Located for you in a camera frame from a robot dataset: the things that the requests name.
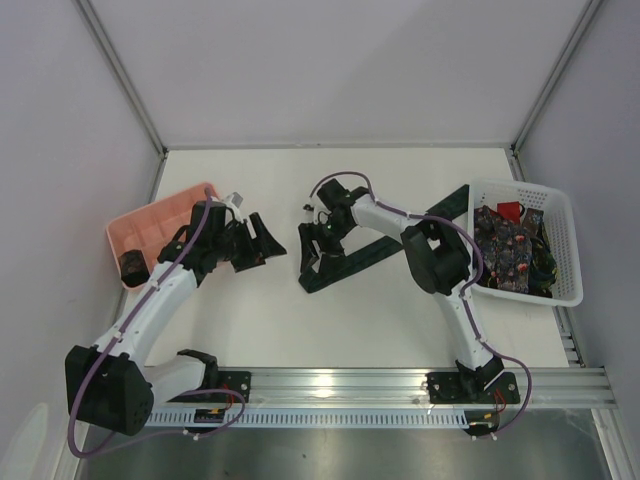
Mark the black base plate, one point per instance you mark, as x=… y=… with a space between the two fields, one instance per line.
x=235 y=380
x=452 y=387

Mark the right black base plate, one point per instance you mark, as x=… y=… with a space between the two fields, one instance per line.
x=452 y=387

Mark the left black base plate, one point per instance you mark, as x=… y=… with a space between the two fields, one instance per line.
x=235 y=380

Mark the pink compartment tray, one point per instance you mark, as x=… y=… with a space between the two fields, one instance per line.
x=151 y=227

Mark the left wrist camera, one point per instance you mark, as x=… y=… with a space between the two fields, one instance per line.
x=233 y=202

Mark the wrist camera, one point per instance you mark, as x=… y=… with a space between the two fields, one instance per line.
x=233 y=202
x=307 y=210

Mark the brown patterned tie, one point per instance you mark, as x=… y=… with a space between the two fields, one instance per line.
x=533 y=222

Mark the rolled dark brown tie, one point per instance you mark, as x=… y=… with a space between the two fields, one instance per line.
x=133 y=268

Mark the dark green tie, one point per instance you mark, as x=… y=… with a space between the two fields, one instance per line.
x=449 y=208

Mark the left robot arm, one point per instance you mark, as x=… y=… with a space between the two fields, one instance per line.
x=108 y=384

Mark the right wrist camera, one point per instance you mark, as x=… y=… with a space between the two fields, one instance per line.
x=307 y=210

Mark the white slotted cable duct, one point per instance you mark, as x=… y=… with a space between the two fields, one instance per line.
x=414 y=418

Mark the red tie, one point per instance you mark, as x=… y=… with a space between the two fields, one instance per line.
x=512 y=211

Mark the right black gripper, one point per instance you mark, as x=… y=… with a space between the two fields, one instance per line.
x=326 y=240

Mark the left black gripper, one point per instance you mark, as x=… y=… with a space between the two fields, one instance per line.
x=245 y=248

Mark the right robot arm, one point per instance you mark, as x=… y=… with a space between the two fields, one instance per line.
x=438 y=260

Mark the floral navy tie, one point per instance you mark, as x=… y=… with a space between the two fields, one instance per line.
x=506 y=250

